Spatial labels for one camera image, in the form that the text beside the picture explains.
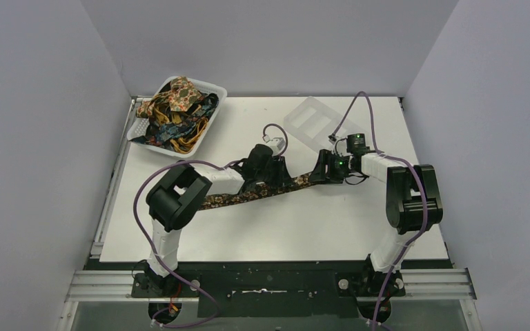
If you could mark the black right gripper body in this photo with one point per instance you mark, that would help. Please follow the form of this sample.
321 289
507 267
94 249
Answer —
339 166

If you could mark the orange paisley tie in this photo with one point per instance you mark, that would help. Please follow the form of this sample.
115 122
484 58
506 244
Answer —
177 97

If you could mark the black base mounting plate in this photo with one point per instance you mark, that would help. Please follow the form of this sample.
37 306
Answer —
343 289

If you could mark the dark blue patterned tie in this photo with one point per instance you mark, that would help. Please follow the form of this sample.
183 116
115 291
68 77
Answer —
210 102

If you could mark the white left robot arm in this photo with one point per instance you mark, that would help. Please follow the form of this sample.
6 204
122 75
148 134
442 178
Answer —
190 186

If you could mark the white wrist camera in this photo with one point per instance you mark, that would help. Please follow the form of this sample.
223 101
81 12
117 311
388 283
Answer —
277 144
338 144

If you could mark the clear compartment tray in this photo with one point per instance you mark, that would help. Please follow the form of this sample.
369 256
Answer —
317 125

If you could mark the white plastic basket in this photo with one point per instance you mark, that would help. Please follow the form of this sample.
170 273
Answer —
139 125

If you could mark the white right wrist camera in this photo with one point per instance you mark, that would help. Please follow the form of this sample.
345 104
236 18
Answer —
338 144

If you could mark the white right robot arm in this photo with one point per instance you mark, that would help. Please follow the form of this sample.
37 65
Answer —
413 202

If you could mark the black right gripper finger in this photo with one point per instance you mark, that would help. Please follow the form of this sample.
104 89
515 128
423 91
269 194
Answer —
321 176
324 160

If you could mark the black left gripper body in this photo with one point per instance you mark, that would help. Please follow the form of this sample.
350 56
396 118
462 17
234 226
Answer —
277 169

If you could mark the yellow striped tie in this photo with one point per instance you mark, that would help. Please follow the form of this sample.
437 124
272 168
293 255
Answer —
181 134

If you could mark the brown floral tie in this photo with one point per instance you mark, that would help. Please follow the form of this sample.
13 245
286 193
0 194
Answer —
260 191

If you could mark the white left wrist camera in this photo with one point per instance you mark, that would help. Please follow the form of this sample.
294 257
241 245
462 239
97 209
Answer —
277 144

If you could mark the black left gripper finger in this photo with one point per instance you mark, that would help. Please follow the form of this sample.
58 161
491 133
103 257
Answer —
279 167
285 180

